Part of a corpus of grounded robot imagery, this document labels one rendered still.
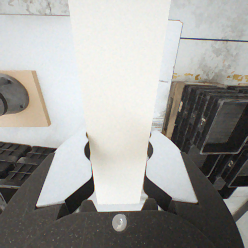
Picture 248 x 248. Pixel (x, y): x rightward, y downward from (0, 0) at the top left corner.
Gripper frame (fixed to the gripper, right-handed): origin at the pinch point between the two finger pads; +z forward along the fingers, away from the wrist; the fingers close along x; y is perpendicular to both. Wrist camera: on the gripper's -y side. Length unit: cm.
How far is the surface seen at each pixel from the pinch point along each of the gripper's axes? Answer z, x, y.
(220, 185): 71, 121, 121
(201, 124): 59, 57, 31
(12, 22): 39, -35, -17
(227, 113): 60, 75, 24
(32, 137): 39, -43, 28
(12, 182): 17, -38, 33
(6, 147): 35, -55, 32
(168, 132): 94, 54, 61
